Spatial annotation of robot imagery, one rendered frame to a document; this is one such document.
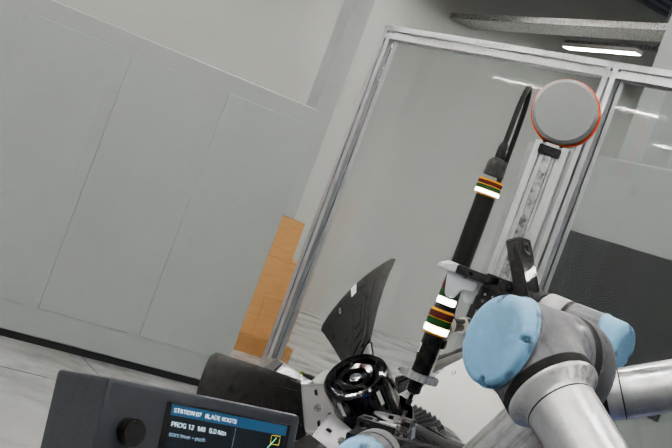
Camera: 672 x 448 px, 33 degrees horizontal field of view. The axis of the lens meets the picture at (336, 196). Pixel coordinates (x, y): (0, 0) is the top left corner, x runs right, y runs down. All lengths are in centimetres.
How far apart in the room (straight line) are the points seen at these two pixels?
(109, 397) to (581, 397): 53
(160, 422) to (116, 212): 624
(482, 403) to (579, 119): 74
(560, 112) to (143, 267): 516
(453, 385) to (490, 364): 101
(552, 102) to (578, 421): 147
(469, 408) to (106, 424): 125
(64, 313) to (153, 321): 60
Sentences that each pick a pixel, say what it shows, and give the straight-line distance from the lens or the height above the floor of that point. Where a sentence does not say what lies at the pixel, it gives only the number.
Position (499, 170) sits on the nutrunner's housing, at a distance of 199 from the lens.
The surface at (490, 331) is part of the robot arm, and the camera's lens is 140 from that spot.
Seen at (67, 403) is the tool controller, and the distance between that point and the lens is 125.
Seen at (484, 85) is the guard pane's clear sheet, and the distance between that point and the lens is 312.
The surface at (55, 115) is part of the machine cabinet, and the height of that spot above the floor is 140.
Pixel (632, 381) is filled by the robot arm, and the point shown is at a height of 141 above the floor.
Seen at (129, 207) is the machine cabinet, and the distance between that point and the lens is 746.
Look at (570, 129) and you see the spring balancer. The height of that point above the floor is 184.
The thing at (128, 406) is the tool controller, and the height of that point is 123.
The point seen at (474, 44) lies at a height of 203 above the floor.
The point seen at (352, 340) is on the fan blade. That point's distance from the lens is 224.
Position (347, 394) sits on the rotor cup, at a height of 119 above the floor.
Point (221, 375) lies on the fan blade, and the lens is 223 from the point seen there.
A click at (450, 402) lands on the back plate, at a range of 236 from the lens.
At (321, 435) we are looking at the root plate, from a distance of 203.
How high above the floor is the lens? 150
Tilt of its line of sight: level
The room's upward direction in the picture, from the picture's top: 20 degrees clockwise
